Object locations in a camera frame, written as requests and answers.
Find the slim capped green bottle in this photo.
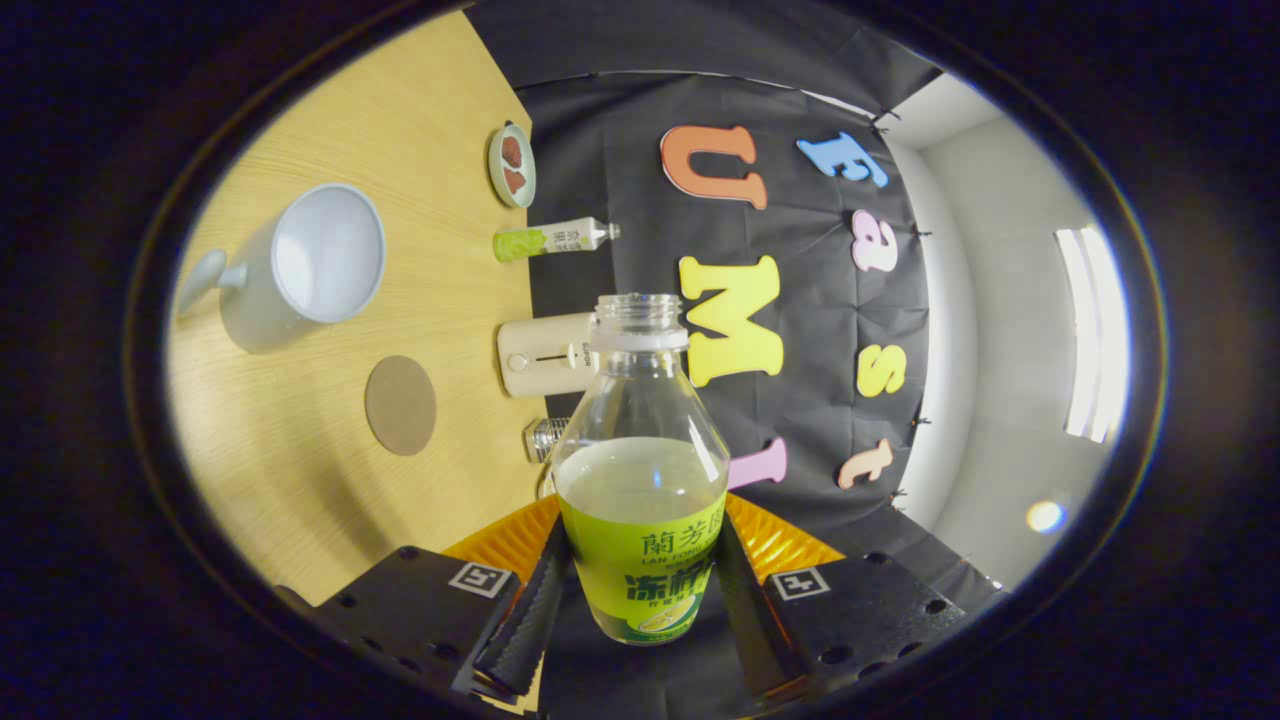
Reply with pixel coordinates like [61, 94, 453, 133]
[492, 217, 621, 264]

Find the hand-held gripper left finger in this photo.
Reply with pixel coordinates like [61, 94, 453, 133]
[275, 495, 573, 701]

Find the round brown coaster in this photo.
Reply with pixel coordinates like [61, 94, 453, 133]
[364, 355, 438, 457]

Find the pale green plate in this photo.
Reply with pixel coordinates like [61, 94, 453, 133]
[487, 122, 538, 210]

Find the white toaster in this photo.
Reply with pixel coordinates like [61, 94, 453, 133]
[497, 312, 601, 399]

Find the black backdrop cloth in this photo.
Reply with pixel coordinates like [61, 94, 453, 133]
[465, 0, 1006, 717]

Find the white cup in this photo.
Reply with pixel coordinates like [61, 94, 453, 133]
[175, 183, 387, 353]

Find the metal wire holder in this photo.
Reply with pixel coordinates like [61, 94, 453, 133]
[524, 417, 571, 464]

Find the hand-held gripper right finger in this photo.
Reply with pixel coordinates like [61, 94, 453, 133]
[712, 493, 971, 703]

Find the wooden table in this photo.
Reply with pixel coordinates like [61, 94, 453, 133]
[165, 10, 561, 606]

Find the green label juice bottle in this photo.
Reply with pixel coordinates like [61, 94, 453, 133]
[550, 293, 731, 646]

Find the ceiling light panel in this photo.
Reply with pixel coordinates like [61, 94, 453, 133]
[1055, 225, 1131, 444]

